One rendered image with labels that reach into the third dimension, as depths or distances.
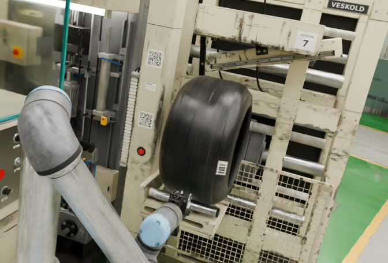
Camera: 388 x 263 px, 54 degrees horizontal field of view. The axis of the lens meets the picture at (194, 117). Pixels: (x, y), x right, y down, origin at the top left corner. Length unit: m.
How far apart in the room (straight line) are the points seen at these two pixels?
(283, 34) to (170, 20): 0.53
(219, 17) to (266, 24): 0.23
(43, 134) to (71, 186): 0.14
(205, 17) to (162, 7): 0.29
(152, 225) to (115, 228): 0.21
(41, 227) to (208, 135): 0.70
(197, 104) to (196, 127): 0.10
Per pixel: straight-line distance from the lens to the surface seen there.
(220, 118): 1.51
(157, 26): 1.71
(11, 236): 1.67
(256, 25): 1.86
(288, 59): 1.98
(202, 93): 1.59
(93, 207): 0.98
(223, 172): 1.53
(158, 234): 1.22
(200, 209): 1.75
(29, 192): 1.11
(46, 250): 1.23
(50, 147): 0.89
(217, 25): 1.90
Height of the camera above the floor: 1.74
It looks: 16 degrees down
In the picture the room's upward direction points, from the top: 10 degrees clockwise
